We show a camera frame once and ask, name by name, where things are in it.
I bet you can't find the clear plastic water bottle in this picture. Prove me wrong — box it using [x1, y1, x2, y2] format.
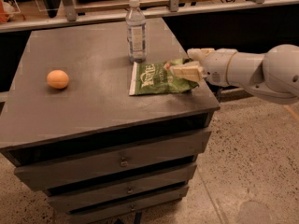
[125, 0, 146, 63]

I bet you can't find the grey drawer cabinet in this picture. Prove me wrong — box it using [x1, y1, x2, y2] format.
[0, 17, 221, 224]

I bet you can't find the green jalapeno chip bag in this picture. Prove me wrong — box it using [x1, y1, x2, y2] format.
[129, 58, 198, 96]

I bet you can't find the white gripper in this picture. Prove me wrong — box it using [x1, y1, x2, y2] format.
[170, 48, 237, 86]

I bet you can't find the bottom grey drawer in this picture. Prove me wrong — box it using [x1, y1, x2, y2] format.
[69, 185, 189, 224]

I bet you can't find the metal shelf rail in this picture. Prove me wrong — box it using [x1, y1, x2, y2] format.
[0, 0, 299, 33]

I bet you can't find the top grey drawer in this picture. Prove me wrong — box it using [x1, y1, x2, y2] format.
[14, 129, 211, 191]

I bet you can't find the orange fruit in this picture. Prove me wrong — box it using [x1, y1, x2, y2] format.
[47, 70, 69, 90]

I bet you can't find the grey drawer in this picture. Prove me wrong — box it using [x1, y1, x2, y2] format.
[69, 185, 189, 224]
[48, 161, 196, 213]
[14, 129, 211, 191]

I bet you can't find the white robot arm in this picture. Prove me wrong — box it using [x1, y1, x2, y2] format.
[167, 45, 299, 105]

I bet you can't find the middle grey drawer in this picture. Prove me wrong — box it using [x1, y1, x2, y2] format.
[48, 161, 196, 213]

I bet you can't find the orange white object on shelf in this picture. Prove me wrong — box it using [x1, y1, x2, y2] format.
[0, 1, 16, 23]

